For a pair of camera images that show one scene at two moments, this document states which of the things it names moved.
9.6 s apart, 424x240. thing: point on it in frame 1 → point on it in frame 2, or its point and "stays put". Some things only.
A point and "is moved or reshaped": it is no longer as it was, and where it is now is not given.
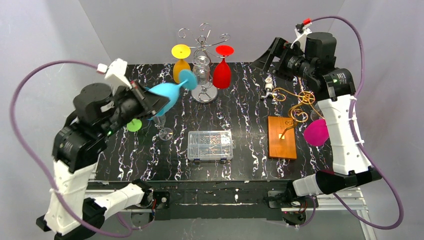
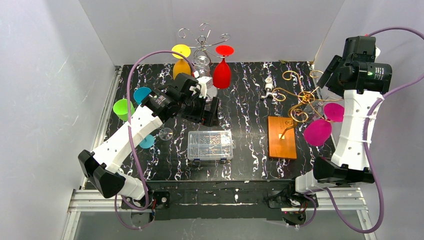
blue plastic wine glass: [188, 80] is moved or reshaped
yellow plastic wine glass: [180, 51] stays put
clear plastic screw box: [210, 145] stays put
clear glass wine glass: [165, 134] stays put
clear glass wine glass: [317, 113] stays put
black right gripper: [281, 56] → [330, 71]
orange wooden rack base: [281, 138] stays put
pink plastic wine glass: [316, 133] stays put
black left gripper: [142, 99] → [197, 110]
